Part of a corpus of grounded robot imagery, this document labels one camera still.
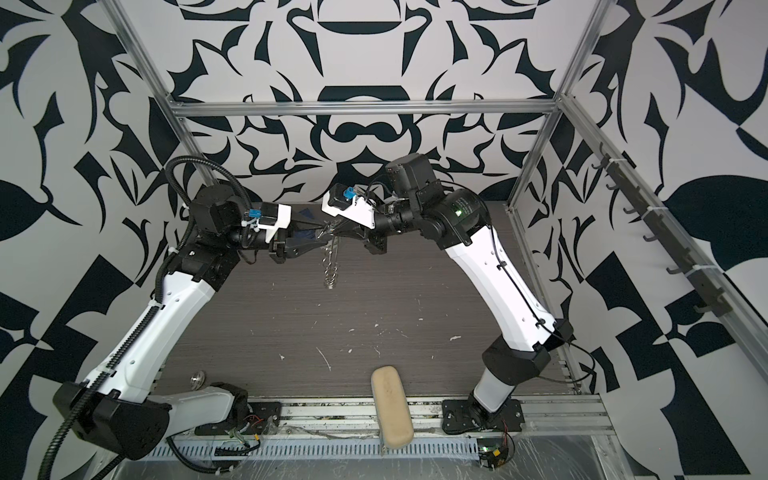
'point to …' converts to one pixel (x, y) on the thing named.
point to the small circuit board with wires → (495, 452)
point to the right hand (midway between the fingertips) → (336, 226)
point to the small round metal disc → (197, 380)
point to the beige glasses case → (392, 408)
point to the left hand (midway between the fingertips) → (328, 224)
